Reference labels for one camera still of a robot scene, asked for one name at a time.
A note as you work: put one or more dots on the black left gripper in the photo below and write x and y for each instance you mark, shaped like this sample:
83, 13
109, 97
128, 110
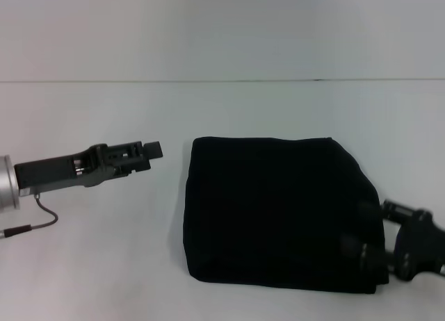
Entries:
62, 170

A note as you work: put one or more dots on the black shirt with FREE print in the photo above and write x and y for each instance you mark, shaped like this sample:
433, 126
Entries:
278, 213

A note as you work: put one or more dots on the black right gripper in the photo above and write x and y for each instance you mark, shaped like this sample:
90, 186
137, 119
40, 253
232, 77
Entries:
422, 244

